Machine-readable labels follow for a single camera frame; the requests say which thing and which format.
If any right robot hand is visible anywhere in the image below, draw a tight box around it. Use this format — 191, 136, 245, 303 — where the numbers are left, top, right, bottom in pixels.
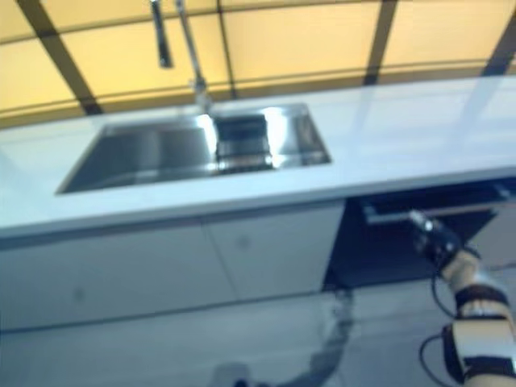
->
409, 209, 464, 267

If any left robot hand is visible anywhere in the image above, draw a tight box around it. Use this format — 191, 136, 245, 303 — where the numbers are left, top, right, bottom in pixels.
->
328, 288, 356, 335

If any black dishwasher door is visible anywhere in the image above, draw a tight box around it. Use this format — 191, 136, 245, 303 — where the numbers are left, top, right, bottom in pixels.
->
324, 183, 516, 291

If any white base cabinet front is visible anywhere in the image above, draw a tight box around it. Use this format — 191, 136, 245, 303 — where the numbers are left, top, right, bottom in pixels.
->
0, 201, 343, 334

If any black sink drying rack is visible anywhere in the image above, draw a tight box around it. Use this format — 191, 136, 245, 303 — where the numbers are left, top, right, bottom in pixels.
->
213, 114, 272, 173

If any stainless steel sink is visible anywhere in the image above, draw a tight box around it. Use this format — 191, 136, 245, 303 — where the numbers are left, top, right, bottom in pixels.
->
55, 102, 334, 196

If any chrome kitchen faucet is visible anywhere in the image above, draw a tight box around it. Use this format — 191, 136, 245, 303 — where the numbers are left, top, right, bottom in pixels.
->
148, 0, 213, 112

